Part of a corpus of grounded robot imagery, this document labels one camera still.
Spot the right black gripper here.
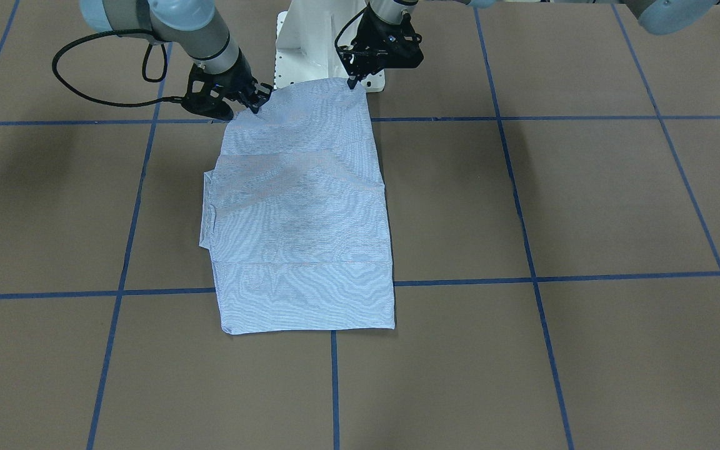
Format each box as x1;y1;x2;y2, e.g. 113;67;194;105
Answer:
212;51;273;114

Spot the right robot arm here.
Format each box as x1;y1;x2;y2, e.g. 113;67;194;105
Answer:
78;1;273;121

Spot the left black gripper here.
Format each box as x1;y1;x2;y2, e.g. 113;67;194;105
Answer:
338;9;424;89

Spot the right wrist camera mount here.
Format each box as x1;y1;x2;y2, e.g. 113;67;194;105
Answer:
181;64;234;122

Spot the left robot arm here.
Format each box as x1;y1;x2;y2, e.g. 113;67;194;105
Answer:
332;1;720;89

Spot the blue striped button shirt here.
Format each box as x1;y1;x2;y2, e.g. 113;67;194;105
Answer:
199;79;396;335

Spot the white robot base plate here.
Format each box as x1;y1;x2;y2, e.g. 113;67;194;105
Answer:
274;1;368;89

